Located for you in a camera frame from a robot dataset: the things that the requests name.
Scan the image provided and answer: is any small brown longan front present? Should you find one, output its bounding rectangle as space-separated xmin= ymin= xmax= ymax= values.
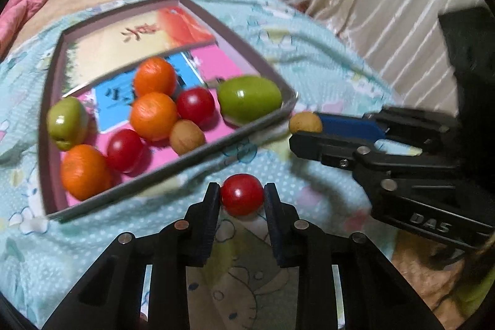
xmin=289 ymin=111 xmax=323 ymax=134

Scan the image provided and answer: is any small brown longan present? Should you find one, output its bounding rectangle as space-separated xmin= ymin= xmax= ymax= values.
xmin=170 ymin=120 xmax=206 ymax=156
xmin=289 ymin=111 xmax=323 ymax=134

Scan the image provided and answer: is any red tomato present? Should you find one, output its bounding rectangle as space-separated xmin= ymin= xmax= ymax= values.
xmin=106 ymin=129 xmax=145 ymax=173
xmin=221 ymin=174 xmax=264 ymax=216
xmin=176 ymin=87 xmax=216 ymax=126

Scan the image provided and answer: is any large green jujube fruit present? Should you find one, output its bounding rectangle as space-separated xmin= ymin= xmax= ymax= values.
xmin=217 ymin=75 xmax=283 ymax=126

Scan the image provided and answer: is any orange tangerine front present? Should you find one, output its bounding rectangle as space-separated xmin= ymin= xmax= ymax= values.
xmin=60 ymin=144 xmax=113 ymax=201

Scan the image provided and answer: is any orange tangerine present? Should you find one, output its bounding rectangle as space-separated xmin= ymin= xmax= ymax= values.
xmin=129 ymin=92 xmax=179 ymax=142
xmin=60 ymin=144 xmax=113 ymax=201
xmin=133 ymin=57 xmax=177 ymax=97

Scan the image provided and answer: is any red tomato top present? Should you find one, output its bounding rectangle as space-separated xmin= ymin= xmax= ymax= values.
xmin=106 ymin=129 xmax=145 ymax=173

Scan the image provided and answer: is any small brown longan back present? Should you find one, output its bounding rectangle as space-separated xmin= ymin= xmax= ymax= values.
xmin=170 ymin=120 xmax=206 ymax=156

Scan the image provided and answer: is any small green apple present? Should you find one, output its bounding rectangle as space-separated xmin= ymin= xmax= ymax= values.
xmin=46 ymin=96 xmax=89 ymax=152

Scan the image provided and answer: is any grey cardboard box tray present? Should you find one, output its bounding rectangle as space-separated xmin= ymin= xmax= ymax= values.
xmin=38 ymin=0 xmax=297 ymax=220

